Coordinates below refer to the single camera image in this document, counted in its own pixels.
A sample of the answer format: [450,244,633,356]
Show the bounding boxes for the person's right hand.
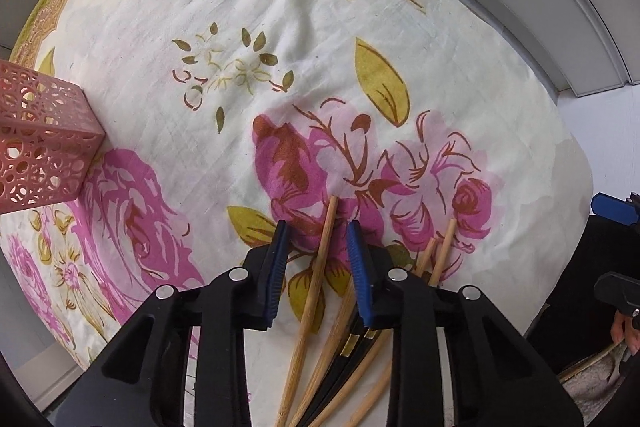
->
[611,311,640,355]

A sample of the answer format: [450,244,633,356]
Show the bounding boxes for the cream fleece sleeve forearm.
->
[561,343,630,426]

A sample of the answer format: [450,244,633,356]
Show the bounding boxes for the black chopstick gold band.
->
[297,317,380,426]

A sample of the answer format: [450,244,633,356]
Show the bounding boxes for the floral pink rose tablecloth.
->
[1,0,592,426]

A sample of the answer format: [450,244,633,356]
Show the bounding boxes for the pink perforated utensil basket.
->
[0,61,105,213]

